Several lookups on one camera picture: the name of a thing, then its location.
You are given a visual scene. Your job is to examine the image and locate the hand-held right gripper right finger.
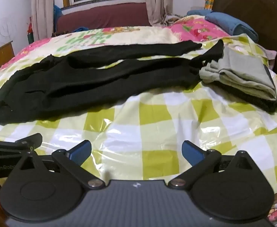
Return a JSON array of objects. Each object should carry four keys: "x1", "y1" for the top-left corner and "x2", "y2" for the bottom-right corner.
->
[{"x1": 168, "y1": 140, "x2": 256, "y2": 190}]

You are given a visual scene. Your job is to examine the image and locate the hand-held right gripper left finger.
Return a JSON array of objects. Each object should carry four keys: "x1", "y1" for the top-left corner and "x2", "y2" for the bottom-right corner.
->
[{"x1": 17, "y1": 140, "x2": 105, "y2": 189}]

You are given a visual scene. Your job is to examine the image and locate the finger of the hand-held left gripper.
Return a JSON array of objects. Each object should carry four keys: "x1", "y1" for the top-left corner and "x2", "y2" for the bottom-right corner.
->
[{"x1": 0, "y1": 133, "x2": 43, "y2": 158}]

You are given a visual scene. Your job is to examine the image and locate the black pants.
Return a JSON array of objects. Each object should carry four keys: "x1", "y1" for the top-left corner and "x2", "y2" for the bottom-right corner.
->
[{"x1": 0, "y1": 39, "x2": 224, "y2": 126}]

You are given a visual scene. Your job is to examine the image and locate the dark folded garment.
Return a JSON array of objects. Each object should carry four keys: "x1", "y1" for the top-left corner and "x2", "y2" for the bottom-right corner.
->
[{"x1": 224, "y1": 89, "x2": 277, "y2": 113}]

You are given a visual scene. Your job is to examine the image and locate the grey folded clothes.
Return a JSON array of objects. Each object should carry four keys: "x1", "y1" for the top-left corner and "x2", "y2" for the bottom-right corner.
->
[{"x1": 199, "y1": 46, "x2": 277, "y2": 102}]

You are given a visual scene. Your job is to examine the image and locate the red and green bag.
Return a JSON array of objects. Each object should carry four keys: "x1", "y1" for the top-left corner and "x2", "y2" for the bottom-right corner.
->
[{"x1": 27, "y1": 16, "x2": 34, "y2": 45}]

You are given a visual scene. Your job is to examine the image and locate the pink floral cartoon quilt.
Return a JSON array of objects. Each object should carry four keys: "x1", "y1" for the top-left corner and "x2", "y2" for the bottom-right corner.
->
[{"x1": 16, "y1": 14, "x2": 231, "y2": 59}]

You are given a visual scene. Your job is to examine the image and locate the pale pink cloth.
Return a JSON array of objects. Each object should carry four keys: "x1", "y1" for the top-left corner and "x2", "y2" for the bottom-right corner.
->
[{"x1": 262, "y1": 48, "x2": 277, "y2": 69}]

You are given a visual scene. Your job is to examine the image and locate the beige curtain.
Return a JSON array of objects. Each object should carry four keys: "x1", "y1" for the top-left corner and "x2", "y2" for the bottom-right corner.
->
[
  {"x1": 29, "y1": 0, "x2": 57, "y2": 41},
  {"x1": 142, "y1": 0, "x2": 174, "y2": 26}
]

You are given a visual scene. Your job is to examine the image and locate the blue hanging cloth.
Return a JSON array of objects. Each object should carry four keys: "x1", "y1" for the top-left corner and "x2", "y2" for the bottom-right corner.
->
[{"x1": 54, "y1": 4, "x2": 64, "y2": 22}]

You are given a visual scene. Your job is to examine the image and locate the blue folded blanket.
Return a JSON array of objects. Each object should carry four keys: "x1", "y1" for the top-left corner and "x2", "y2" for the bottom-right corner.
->
[{"x1": 186, "y1": 9, "x2": 259, "y2": 42}]

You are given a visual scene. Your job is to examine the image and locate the colourful clothes pile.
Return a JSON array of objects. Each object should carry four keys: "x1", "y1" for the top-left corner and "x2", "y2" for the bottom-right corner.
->
[{"x1": 166, "y1": 14, "x2": 185, "y2": 26}]

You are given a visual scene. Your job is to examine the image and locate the maroon sofa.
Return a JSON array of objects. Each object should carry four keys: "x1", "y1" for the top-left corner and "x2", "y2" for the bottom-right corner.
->
[{"x1": 54, "y1": 2, "x2": 153, "y2": 34}]

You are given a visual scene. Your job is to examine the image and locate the orange snack packet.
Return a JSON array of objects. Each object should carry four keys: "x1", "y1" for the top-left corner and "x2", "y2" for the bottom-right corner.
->
[{"x1": 203, "y1": 0, "x2": 217, "y2": 10}]

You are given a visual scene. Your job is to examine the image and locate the dark brown headboard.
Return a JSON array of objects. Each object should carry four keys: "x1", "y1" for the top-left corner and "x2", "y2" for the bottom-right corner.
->
[{"x1": 212, "y1": 0, "x2": 277, "y2": 86}]

